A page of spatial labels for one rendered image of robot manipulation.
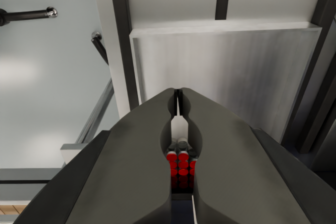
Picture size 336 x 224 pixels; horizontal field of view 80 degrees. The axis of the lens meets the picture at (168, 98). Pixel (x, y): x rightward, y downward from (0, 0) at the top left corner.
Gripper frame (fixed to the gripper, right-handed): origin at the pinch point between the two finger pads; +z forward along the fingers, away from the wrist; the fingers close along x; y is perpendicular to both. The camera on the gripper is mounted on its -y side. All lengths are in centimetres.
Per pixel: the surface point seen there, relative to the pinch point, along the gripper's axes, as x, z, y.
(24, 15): -76, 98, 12
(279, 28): 14.4, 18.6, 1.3
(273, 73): 16.7, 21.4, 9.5
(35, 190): -34, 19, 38
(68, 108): -77, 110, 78
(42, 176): -35, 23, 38
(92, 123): -31, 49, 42
